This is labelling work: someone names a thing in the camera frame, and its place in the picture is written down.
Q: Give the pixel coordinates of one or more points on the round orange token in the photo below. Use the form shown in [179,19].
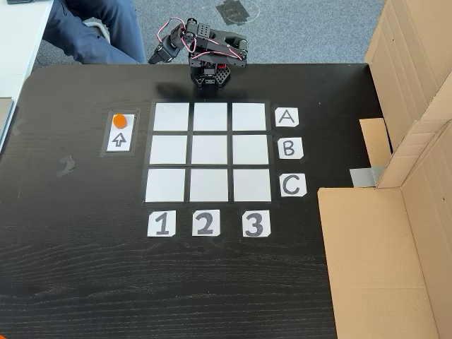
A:
[119,121]

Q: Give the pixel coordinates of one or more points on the white grid with black tape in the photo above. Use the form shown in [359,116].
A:
[208,152]

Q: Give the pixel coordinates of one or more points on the red black clamp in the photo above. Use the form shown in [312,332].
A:
[221,66]

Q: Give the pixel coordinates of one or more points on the black floor tape patch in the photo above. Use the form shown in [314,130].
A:
[236,11]

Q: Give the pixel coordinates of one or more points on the person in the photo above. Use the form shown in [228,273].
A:
[92,31]

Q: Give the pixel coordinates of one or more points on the white arrow paper sheet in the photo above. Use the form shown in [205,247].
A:
[120,140]

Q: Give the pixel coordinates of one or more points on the paper label letter A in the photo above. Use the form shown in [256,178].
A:
[286,117]

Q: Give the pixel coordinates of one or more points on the white desk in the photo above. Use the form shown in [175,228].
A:
[21,39]

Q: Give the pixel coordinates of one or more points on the clear tape scrap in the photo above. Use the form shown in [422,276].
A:
[18,128]
[66,166]

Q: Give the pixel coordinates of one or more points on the paper label letter B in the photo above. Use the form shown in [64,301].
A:
[290,148]

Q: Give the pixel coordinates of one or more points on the grey flat panel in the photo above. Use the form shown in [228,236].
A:
[6,123]

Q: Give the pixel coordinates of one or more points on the paper label number 1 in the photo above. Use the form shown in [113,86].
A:
[161,223]

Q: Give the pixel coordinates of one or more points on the paper label number 2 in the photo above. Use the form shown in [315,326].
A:
[206,222]

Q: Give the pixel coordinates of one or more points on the paper label letter C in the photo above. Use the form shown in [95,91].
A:
[293,185]

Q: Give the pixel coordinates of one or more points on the paper label number 3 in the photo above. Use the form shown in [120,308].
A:
[256,223]

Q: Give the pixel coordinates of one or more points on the brown cardboard screen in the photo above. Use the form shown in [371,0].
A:
[381,254]

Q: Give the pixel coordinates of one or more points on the white chair frame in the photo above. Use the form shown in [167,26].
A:
[102,31]

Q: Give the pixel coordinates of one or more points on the grey duct tape strip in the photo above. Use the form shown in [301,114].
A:
[365,176]

